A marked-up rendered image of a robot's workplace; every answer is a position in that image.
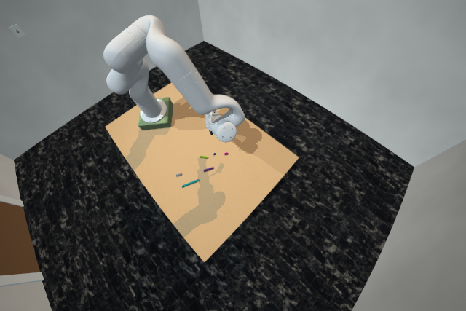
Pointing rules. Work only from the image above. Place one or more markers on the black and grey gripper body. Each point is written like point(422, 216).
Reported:
point(208, 116)

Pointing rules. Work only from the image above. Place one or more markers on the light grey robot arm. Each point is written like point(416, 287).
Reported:
point(126, 49)

